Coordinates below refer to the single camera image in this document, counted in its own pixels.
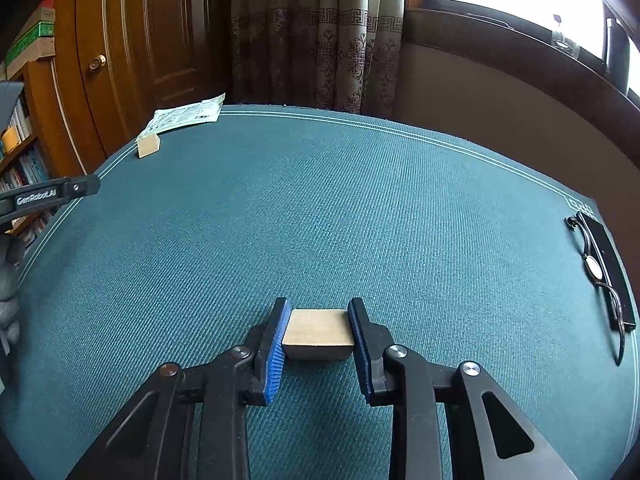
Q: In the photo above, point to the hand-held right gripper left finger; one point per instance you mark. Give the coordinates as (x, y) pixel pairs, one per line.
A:
(277, 355)

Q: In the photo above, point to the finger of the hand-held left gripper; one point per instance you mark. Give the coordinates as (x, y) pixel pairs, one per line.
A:
(45, 195)

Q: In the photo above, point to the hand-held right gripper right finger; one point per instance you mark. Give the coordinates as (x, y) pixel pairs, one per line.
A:
(362, 355)

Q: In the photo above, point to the plain wooden rectangular block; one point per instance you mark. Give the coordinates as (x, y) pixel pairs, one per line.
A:
(317, 332)

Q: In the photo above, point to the person's left hand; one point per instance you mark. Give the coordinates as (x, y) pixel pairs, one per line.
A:
(7, 280)

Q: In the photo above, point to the rows of books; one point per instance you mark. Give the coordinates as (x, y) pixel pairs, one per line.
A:
(25, 170)

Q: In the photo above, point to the wooden bookshelf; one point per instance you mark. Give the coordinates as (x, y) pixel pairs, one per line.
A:
(42, 110)

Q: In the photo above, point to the yellow cup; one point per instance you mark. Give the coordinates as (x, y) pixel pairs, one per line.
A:
(10, 141)

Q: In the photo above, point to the green striped cardboard box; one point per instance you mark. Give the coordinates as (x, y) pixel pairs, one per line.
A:
(30, 40)

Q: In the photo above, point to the brass door knob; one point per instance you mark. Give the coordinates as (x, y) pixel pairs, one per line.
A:
(96, 64)

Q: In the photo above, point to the small wooden block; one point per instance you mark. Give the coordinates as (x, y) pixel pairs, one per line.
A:
(148, 146)

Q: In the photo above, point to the green table mat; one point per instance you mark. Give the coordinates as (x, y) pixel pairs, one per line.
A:
(350, 210)

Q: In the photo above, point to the brown wooden door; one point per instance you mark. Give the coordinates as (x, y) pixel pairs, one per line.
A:
(150, 50)

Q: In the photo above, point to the white green plastic packet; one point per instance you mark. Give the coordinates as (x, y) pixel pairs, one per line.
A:
(185, 115)

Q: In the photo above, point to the black-framed eyeglasses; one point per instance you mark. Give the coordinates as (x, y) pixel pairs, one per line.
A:
(593, 265)

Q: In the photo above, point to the black flat case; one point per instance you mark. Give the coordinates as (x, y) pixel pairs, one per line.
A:
(612, 260)

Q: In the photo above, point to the beige patterned curtain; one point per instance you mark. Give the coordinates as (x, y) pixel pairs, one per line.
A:
(320, 35)

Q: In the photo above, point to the small glass jar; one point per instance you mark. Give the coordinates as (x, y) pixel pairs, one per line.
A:
(565, 42)

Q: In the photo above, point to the dark bottle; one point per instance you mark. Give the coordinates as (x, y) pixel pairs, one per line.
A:
(616, 55)

